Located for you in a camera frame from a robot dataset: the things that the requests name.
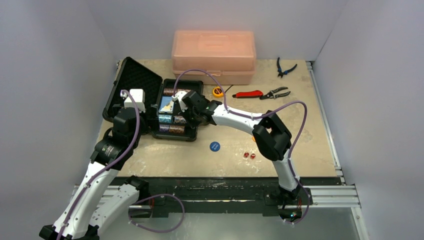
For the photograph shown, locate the brown black chip stack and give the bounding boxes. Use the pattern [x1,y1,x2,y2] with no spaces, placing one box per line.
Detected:
[168,125,185,135]

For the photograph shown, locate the blue tan chip stack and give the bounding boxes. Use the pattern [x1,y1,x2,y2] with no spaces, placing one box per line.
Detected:
[173,115,187,124]

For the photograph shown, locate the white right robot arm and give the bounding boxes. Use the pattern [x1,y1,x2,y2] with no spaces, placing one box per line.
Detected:
[172,90,302,204]

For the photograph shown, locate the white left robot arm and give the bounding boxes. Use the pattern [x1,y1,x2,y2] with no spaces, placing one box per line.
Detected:
[39,103,149,240]

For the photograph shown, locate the black poker set case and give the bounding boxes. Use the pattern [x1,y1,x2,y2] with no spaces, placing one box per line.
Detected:
[102,56,198,142]

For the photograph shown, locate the light blue chip stack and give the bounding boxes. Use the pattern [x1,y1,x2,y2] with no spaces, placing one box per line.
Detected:
[158,114,173,124]

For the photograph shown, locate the purple chip stack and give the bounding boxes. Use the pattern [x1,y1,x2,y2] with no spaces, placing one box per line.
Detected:
[159,124,170,133]

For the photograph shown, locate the blue playing card deck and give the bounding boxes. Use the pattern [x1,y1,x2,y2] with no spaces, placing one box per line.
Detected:
[158,96,175,114]

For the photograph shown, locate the yellow tape measure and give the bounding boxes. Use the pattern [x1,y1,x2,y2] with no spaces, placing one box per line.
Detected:
[212,85,233,98]

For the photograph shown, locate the brown chip stack in case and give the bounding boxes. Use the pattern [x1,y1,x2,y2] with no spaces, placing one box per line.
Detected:
[163,88,191,96]

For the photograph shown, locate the blue small blind button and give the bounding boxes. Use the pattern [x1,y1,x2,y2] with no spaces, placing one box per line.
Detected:
[209,141,221,152]

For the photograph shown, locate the pink plastic toolbox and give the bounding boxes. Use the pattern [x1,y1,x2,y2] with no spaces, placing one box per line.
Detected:
[171,30,257,85]

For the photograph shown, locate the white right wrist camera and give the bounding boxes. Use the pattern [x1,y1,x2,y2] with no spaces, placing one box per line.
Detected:
[171,90,188,112]

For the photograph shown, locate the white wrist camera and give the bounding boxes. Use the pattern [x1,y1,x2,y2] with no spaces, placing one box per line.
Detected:
[120,88,146,113]
[171,90,188,112]

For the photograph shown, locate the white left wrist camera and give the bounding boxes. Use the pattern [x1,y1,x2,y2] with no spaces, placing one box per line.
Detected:
[120,88,146,113]

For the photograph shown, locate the black table front rail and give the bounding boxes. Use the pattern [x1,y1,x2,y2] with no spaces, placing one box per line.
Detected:
[109,176,342,220]

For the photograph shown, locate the blue handled pliers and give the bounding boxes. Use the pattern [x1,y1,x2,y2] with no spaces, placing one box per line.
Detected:
[276,57,298,79]

